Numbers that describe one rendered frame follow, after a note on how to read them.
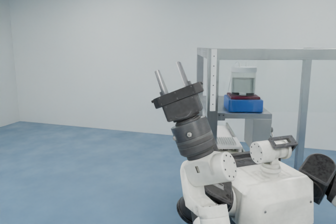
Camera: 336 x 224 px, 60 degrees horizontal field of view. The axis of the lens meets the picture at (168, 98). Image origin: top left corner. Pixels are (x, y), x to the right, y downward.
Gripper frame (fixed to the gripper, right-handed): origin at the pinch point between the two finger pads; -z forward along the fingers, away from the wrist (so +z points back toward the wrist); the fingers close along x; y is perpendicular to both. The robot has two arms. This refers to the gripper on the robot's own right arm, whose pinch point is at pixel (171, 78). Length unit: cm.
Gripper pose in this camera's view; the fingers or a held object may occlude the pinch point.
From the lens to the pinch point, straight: 68.8
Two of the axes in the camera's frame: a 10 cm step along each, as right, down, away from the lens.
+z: 3.5, 9.4, -0.3
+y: -2.1, 0.4, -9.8
